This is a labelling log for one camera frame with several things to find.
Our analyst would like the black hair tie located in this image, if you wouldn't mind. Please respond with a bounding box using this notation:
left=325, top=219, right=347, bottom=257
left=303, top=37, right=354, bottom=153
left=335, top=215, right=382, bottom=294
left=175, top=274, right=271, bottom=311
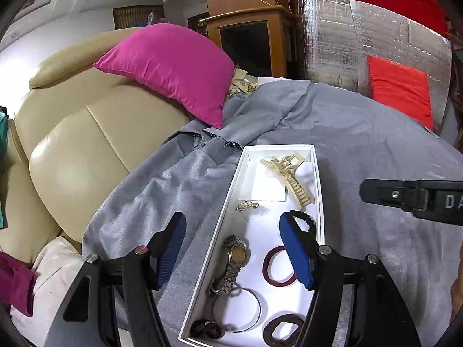
left=287, top=210, right=318, bottom=241

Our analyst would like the red bangle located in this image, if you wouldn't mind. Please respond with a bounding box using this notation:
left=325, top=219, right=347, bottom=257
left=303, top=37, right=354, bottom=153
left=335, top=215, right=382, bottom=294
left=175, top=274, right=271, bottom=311
left=262, top=245, right=298, bottom=287

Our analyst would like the silver insulation panel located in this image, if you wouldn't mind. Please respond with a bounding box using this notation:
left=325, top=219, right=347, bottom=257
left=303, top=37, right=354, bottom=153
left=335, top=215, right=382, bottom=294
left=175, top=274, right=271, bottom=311
left=292, top=0, right=453, bottom=135

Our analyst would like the small dark hair tie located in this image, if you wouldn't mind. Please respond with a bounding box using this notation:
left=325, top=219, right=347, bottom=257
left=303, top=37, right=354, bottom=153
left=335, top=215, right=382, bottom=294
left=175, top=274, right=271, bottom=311
left=190, top=318, right=225, bottom=340

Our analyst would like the silver bangle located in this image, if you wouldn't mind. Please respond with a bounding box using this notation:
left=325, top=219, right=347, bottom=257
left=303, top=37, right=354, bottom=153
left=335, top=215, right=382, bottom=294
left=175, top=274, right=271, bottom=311
left=211, top=286, right=262, bottom=333

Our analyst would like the beige patterned cloth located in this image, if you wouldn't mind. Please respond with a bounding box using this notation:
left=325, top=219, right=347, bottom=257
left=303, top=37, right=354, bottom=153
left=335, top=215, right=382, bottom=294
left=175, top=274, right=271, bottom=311
left=226, top=67, right=260, bottom=100

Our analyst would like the magenta cloth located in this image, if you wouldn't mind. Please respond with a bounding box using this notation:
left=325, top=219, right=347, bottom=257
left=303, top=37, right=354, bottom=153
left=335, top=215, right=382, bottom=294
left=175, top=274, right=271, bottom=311
left=0, top=251, right=37, bottom=318

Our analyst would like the cream hair claw clip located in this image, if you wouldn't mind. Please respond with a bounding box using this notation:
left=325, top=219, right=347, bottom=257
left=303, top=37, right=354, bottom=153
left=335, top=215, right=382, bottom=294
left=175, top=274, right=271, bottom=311
left=260, top=154, right=316, bottom=211

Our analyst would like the cream leather sofa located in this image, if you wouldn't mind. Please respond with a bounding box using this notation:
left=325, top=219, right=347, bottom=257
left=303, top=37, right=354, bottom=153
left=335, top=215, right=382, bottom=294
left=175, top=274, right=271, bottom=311
left=0, top=27, right=204, bottom=280

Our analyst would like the white box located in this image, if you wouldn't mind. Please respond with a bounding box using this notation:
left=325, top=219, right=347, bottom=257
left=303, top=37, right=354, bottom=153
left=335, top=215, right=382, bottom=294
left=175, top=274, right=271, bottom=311
left=179, top=145, right=325, bottom=347

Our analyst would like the green cloth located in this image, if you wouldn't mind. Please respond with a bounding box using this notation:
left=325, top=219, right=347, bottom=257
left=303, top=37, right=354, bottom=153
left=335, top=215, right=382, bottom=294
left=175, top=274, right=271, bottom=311
left=0, top=111, right=10, bottom=229

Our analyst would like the brown hair tie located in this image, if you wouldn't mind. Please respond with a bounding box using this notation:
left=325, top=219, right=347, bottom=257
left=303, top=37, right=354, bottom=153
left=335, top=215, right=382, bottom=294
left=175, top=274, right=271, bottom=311
left=262, top=314, right=306, bottom=346

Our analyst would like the red cushion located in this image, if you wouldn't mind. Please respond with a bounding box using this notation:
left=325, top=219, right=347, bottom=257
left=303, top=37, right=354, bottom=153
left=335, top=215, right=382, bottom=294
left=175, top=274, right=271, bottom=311
left=367, top=55, right=434, bottom=131

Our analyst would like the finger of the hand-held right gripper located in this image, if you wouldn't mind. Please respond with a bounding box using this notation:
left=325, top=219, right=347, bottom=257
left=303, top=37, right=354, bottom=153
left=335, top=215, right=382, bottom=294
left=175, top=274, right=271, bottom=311
left=359, top=178, right=463, bottom=225

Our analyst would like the grey cloth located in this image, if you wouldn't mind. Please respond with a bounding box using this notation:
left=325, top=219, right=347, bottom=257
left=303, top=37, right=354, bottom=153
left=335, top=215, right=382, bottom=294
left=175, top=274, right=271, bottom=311
left=82, top=79, right=463, bottom=347

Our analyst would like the dark lattice window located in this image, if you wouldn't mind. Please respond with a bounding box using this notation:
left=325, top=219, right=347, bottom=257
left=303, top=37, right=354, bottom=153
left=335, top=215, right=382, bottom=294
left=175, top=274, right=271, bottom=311
left=112, top=4, right=166, bottom=30

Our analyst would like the gold silver wristwatch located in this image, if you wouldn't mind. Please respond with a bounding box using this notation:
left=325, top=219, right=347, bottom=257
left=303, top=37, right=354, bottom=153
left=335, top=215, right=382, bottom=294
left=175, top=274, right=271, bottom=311
left=207, top=235, right=251, bottom=296

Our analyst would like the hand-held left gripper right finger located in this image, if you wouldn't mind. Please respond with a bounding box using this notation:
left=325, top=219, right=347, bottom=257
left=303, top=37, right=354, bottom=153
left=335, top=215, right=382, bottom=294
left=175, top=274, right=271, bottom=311
left=278, top=211, right=422, bottom=347

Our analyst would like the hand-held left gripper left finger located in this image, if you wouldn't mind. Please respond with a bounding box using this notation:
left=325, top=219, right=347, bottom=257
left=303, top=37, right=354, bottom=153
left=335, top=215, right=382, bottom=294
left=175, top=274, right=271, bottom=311
left=43, top=211, right=187, bottom=347

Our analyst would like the red cloth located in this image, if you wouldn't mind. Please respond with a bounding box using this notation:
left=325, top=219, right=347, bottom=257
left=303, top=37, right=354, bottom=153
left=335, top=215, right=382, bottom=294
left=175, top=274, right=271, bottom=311
left=332, top=0, right=451, bottom=37

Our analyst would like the wooden cabinet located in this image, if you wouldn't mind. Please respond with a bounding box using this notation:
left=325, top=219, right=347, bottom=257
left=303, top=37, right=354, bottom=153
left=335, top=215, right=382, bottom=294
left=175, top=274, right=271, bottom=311
left=200, top=0, right=296, bottom=80

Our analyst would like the magenta cushion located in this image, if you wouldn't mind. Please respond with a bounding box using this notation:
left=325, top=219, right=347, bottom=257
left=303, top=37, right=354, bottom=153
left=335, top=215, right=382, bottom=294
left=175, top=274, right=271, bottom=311
left=93, top=22, right=236, bottom=130

